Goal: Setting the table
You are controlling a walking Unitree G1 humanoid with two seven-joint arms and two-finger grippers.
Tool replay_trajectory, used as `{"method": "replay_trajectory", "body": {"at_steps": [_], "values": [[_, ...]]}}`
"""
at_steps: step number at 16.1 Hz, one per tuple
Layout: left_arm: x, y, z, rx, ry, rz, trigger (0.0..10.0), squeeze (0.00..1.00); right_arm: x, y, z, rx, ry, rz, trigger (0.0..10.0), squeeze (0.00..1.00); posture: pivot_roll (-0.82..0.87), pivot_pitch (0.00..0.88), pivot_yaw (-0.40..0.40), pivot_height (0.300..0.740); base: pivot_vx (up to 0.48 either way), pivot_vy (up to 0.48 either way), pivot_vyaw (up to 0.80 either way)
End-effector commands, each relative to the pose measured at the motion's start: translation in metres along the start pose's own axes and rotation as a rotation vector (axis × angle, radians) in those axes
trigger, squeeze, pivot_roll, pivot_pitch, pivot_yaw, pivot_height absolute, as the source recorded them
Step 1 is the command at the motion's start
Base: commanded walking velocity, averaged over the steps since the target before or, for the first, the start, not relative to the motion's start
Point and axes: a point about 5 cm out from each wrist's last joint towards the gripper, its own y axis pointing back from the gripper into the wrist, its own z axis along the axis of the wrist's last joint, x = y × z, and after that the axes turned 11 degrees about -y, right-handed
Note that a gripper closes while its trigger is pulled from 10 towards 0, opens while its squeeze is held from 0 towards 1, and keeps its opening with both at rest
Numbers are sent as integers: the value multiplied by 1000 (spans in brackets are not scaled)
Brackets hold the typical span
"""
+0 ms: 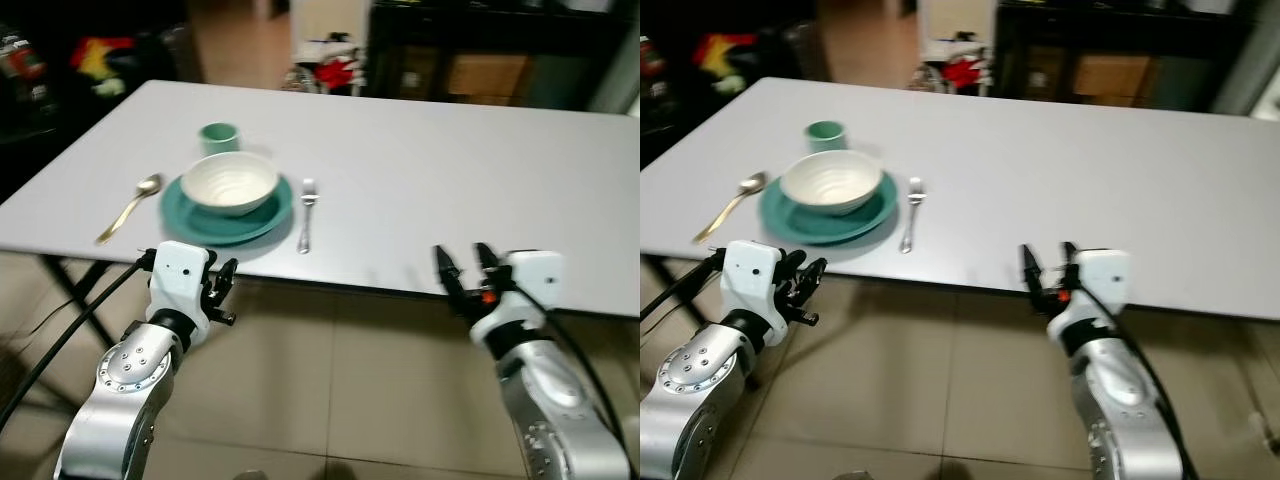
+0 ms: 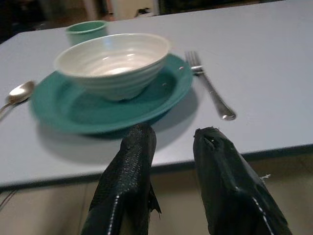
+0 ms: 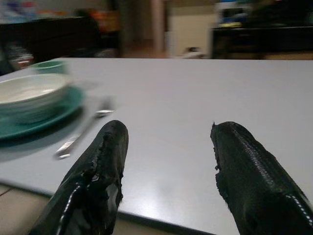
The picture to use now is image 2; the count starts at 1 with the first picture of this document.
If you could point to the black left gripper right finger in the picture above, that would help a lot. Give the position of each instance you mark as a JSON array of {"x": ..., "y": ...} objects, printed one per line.
[{"x": 227, "y": 186}]

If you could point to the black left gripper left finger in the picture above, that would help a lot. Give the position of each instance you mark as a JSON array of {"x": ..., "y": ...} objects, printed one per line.
[{"x": 127, "y": 176}]

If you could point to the teal ceramic plate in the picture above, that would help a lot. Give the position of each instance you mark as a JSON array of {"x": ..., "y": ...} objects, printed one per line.
[{"x": 97, "y": 115}]

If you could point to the silver metal fork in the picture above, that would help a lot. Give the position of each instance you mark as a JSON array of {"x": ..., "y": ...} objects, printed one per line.
[{"x": 215, "y": 95}]

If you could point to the white ribbed ceramic bowl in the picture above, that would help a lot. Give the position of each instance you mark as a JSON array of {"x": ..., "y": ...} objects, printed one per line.
[{"x": 112, "y": 61}]

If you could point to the silver metal spoon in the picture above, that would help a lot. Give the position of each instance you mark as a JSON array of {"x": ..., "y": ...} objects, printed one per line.
[{"x": 20, "y": 91}]

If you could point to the mint green cup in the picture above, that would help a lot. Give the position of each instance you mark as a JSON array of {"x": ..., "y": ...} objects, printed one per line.
[{"x": 73, "y": 36}]

